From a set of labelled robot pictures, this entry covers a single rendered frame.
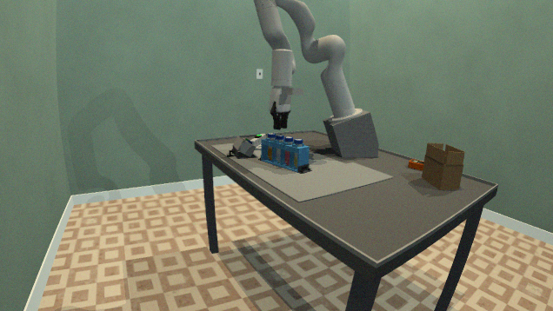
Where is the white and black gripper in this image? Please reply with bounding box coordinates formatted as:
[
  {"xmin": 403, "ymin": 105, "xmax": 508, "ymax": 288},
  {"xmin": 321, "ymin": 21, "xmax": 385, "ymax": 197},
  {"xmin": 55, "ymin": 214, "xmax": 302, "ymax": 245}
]
[{"xmin": 270, "ymin": 87, "xmax": 291, "ymax": 130}]

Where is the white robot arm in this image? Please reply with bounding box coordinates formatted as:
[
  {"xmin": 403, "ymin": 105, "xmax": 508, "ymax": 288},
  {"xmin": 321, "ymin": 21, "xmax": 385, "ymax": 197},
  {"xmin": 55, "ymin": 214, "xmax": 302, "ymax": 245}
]
[{"xmin": 254, "ymin": 0, "xmax": 363, "ymax": 122}]

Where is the small brown cardboard box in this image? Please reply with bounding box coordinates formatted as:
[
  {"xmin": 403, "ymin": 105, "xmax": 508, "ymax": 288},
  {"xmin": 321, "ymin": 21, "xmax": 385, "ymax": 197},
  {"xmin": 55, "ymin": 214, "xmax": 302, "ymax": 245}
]
[{"xmin": 422, "ymin": 143, "xmax": 465, "ymax": 190}]

